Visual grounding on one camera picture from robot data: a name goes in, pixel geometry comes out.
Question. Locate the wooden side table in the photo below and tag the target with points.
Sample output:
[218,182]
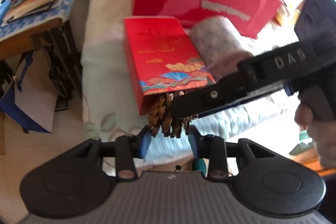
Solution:
[15,43]

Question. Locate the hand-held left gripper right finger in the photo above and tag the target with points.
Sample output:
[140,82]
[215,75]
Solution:
[194,142]

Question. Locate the white striped cloth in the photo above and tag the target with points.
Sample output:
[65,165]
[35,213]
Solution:
[236,121]

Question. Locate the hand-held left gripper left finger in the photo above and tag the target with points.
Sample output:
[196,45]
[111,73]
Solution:
[144,142]

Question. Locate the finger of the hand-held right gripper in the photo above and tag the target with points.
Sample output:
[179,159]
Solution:
[204,100]

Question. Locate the person's right hand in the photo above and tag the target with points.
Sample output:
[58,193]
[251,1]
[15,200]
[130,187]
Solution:
[320,140]

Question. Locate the brown pine cones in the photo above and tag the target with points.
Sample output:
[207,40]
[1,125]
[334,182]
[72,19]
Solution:
[162,119]

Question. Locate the pale green box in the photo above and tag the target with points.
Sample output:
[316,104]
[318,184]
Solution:
[302,146]

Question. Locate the blue white paper bag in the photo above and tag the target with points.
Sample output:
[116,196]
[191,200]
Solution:
[34,103]

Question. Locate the teal object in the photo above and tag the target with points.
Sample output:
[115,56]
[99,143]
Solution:
[199,165]

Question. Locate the pale quilted bed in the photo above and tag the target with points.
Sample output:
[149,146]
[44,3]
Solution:
[105,69]

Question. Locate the side table with blue cloth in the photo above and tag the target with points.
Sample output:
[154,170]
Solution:
[63,3]

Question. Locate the small red patterned box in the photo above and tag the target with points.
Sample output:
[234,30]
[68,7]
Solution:
[157,56]

